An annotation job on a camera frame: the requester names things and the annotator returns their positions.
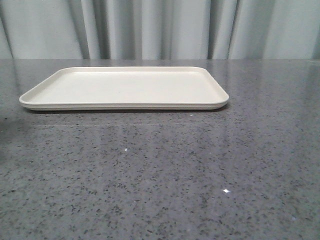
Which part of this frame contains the pale grey-green curtain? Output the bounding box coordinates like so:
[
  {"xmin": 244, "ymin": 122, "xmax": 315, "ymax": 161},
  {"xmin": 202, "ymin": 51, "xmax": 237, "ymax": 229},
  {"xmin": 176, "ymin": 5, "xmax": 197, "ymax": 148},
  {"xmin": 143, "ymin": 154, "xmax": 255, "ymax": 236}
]
[{"xmin": 0, "ymin": 0, "xmax": 320, "ymax": 60}]

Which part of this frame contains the cream rectangular plastic tray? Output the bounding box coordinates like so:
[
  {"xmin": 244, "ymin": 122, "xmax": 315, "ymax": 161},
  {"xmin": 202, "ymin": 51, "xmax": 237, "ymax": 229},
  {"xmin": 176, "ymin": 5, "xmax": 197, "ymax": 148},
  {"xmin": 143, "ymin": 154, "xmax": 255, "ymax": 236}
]
[{"xmin": 19, "ymin": 66, "xmax": 229, "ymax": 111}]

